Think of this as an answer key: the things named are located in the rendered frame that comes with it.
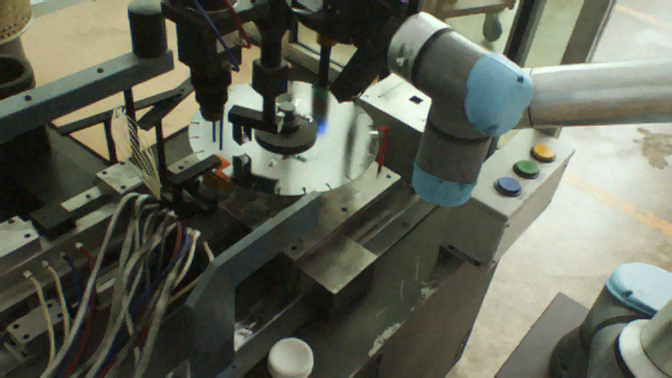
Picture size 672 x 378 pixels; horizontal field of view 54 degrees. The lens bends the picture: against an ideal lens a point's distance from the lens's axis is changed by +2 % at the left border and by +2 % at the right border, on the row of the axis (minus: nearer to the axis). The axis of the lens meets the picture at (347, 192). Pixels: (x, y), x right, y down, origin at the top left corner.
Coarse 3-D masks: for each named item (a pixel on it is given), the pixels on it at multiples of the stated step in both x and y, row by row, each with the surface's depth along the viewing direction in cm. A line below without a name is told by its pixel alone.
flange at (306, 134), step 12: (300, 120) 114; (312, 120) 115; (264, 132) 110; (288, 132) 110; (300, 132) 111; (312, 132) 112; (264, 144) 109; (276, 144) 108; (288, 144) 109; (300, 144) 109
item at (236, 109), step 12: (240, 108) 103; (264, 108) 100; (276, 108) 101; (228, 120) 103; (240, 120) 103; (252, 120) 102; (264, 120) 102; (276, 120) 102; (240, 132) 104; (252, 132) 106; (276, 132) 102; (240, 144) 105
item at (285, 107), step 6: (300, 96) 113; (282, 102) 110; (288, 102) 110; (294, 102) 111; (300, 102) 112; (282, 108) 109; (288, 108) 109; (294, 108) 109; (282, 114) 108; (288, 114) 109; (294, 114) 109; (300, 114) 109; (288, 120) 110; (306, 120) 108
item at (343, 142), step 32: (256, 96) 120; (288, 96) 121; (320, 96) 122; (192, 128) 111; (224, 128) 112; (320, 128) 115; (352, 128) 116; (256, 160) 106; (288, 160) 107; (320, 160) 108; (352, 160) 109; (288, 192) 101; (320, 192) 102
